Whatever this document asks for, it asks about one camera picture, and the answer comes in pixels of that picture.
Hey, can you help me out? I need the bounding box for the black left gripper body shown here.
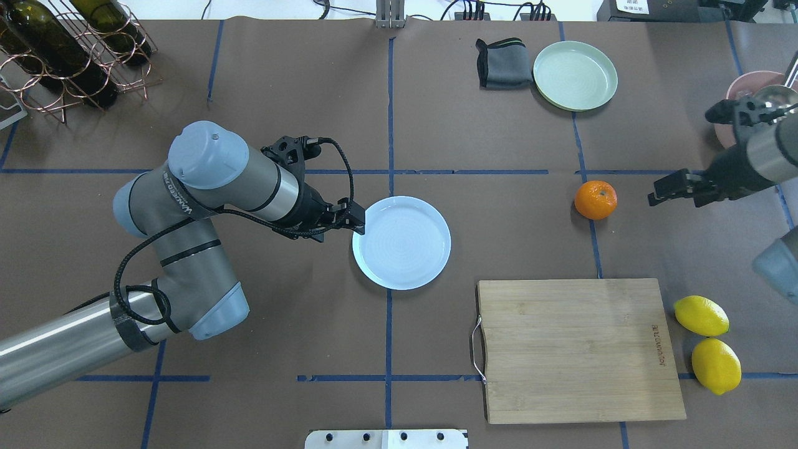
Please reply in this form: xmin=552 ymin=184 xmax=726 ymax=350
xmin=293 ymin=182 xmax=341 ymax=243

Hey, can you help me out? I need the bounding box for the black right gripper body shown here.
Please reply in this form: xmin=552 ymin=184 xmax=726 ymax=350
xmin=693 ymin=145 xmax=758 ymax=208

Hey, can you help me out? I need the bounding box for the light blue plate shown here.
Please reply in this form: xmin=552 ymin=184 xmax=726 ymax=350
xmin=352 ymin=196 xmax=451 ymax=291

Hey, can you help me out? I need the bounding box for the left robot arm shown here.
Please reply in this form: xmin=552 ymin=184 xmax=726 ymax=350
xmin=2 ymin=120 xmax=367 ymax=412

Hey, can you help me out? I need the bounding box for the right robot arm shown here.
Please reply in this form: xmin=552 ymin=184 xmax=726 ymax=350
xmin=647 ymin=115 xmax=797 ymax=304

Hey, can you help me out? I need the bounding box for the green plate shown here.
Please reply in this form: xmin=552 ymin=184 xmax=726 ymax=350
xmin=532 ymin=41 xmax=619 ymax=112

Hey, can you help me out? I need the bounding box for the orange fruit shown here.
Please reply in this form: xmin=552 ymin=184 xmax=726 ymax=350
xmin=574 ymin=181 xmax=618 ymax=221

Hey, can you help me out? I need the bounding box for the metal scoop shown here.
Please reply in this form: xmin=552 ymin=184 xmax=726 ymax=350
xmin=753 ymin=85 xmax=797 ymax=110

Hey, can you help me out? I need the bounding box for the pink bowl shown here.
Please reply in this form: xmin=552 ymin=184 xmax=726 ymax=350
xmin=713 ymin=70 xmax=784 ymax=150

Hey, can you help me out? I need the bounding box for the upper yellow lemon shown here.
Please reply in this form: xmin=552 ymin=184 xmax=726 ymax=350
xmin=673 ymin=295 xmax=730 ymax=337

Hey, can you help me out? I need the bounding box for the yellow lemon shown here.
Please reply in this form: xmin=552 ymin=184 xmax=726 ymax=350
xmin=691 ymin=337 xmax=742 ymax=395
xmin=673 ymin=295 xmax=730 ymax=337

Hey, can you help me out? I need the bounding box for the lower yellow lemon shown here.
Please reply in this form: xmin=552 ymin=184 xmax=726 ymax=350
xmin=691 ymin=337 xmax=742 ymax=395

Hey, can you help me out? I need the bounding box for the black desktop box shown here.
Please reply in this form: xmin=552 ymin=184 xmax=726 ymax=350
xmin=596 ymin=1 xmax=729 ymax=23

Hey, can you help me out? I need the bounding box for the wooden cutting board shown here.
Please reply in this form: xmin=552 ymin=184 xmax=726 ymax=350
xmin=476 ymin=278 xmax=686 ymax=425

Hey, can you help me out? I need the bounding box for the dark grey folded cloth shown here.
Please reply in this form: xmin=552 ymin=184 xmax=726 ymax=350
xmin=476 ymin=37 xmax=533 ymax=90

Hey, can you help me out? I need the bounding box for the green wine bottle front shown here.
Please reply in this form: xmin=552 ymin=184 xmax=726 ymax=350
xmin=70 ymin=1 xmax=152 ymax=67

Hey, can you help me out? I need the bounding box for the green wine bottle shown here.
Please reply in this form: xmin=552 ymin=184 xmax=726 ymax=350
xmin=70 ymin=1 xmax=152 ymax=67
xmin=2 ymin=1 xmax=118 ymax=110

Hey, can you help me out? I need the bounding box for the green wine bottle middle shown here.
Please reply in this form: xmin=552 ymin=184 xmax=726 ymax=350
xmin=2 ymin=1 xmax=118 ymax=110

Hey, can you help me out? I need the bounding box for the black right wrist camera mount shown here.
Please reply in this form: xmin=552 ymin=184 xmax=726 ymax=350
xmin=704 ymin=95 xmax=796 ymax=148

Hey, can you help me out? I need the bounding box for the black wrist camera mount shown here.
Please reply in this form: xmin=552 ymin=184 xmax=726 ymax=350
xmin=704 ymin=95 xmax=796 ymax=148
xmin=260 ymin=136 xmax=321 ymax=183

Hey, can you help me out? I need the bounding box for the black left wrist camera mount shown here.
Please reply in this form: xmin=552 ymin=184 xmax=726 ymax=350
xmin=260 ymin=136 xmax=321 ymax=183

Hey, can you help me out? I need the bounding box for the aluminium frame post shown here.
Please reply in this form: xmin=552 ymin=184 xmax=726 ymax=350
xmin=375 ymin=0 xmax=406 ymax=29

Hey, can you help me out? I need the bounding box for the copper wire bottle rack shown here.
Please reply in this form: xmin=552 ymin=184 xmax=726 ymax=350
xmin=2 ymin=1 xmax=163 ymax=123

